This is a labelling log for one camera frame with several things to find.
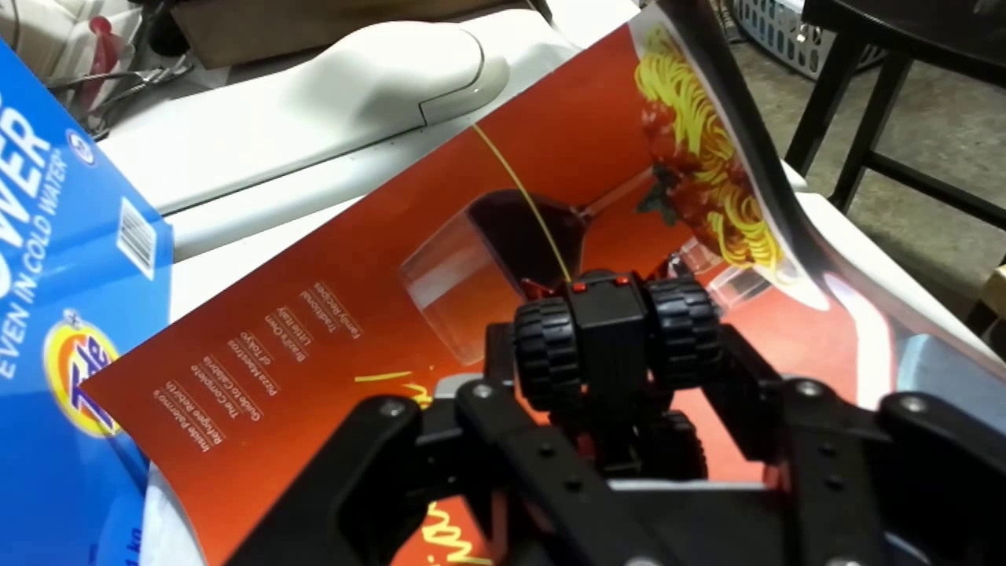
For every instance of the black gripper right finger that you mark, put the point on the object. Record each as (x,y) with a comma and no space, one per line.
(891,473)

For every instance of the white laundry basket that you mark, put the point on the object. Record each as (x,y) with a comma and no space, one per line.
(781,32)

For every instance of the black toy car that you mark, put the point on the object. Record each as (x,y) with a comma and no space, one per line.
(616,335)

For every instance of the red pasta box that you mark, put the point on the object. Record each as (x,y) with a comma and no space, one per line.
(421,273)

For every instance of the black stool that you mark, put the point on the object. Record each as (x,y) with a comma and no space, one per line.
(891,63)

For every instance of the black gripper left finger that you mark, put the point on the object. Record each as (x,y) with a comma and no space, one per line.
(421,481)

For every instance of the brown cardboard box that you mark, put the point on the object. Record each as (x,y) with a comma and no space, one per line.
(317,25)

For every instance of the white plastic bag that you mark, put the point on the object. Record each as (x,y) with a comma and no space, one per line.
(63,37)

